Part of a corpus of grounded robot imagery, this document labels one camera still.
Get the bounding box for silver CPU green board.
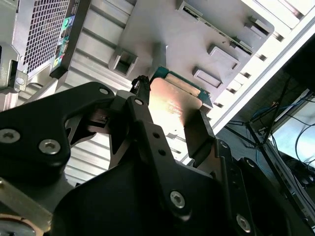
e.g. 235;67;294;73
149;65;214;132

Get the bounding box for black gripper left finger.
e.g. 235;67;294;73
0;75;194;224

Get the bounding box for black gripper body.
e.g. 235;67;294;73
51;161;237;236

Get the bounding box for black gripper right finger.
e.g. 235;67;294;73
183;109;309;236

